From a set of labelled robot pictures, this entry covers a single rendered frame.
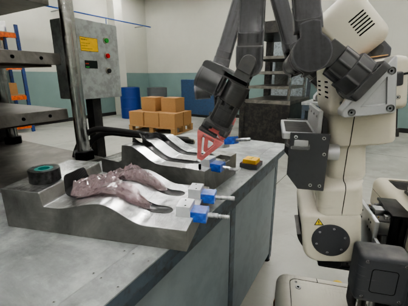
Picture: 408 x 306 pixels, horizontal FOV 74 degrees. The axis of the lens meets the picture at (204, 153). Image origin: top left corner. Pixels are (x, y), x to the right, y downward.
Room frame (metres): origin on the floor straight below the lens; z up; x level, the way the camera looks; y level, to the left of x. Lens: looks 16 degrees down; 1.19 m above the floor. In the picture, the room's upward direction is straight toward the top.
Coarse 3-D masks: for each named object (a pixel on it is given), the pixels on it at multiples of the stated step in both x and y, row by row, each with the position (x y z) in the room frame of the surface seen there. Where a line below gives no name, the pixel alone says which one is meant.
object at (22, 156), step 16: (0, 144) 1.61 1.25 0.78; (16, 144) 1.61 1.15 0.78; (32, 144) 1.61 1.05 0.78; (0, 160) 1.29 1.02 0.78; (16, 160) 1.29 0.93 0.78; (32, 160) 1.29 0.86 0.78; (48, 160) 1.29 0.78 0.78; (64, 160) 1.29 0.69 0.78; (96, 160) 1.31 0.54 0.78; (0, 176) 1.07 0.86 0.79; (16, 176) 1.07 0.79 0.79; (0, 192) 0.93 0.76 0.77
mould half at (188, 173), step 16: (128, 144) 1.02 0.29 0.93; (160, 144) 1.08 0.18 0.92; (176, 144) 1.14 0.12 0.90; (112, 160) 1.05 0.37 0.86; (128, 160) 1.01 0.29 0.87; (144, 160) 0.96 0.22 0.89; (160, 160) 0.97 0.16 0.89; (224, 160) 0.96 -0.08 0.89; (176, 176) 0.89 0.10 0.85; (192, 176) 0.86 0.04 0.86; (208, 176) 0.86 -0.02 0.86; (224, 176) 0.97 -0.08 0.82
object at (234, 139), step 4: (228, 136) 1.02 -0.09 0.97; (236, 136) 0.98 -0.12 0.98; (224, 140) 0.98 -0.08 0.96; (228, 140) 0.97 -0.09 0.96; (232, 140) 0.96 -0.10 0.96; (236, 140) 0.97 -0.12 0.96; (240, 140) 0.96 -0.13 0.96; (244, 140) 0.95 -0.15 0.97; (248, 140) 0.95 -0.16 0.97; (224, 144) 0.97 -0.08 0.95; (228, 144) 1.00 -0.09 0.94
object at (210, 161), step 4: (208, 156) 0.92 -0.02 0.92; (212, 156) 0.92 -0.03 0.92; (200, 160) 0.89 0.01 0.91; (204, 160) 0.89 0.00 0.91; (208, 160) 0.88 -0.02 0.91; (212, 160) 0.90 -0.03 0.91; (216, 160) 0.91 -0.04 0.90; (204, 164) 0.89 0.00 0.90; (208, 164) 0.88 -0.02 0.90; (212, 164) 0.87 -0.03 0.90; (216, 164) 0.87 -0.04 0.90; (220, 164) 0.87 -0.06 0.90; (224, 164) 0.89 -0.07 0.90; (212, 168) 0.87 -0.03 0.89; (216, 168) 0.87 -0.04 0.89; (220, 168) 0.86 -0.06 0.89; (224, 168) 0.87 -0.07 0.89; (228, 168) 0.86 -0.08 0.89; (232, 168) 0.86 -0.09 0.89; (236, 168) 0.85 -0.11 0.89
